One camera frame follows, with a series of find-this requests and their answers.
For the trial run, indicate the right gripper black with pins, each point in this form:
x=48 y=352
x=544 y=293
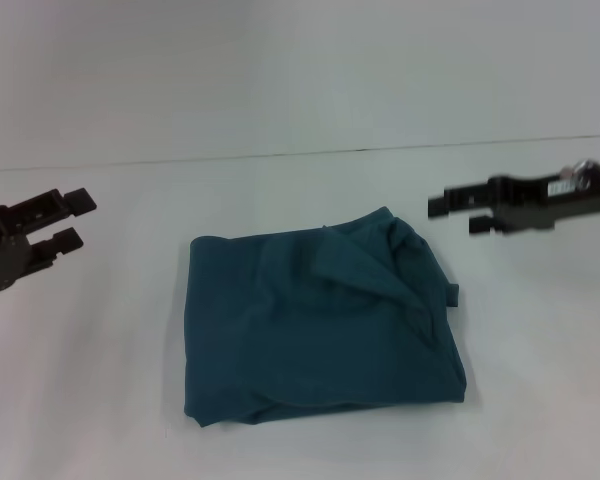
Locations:
x=550 y=200

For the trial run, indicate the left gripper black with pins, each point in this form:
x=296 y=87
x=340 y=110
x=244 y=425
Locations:
x=7 y=240

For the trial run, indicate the teal T-shirt with FREE print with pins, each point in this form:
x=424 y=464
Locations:
x=320 y=325

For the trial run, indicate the clear network plug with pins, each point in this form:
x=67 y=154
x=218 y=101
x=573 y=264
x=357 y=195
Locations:
x=577 y=175

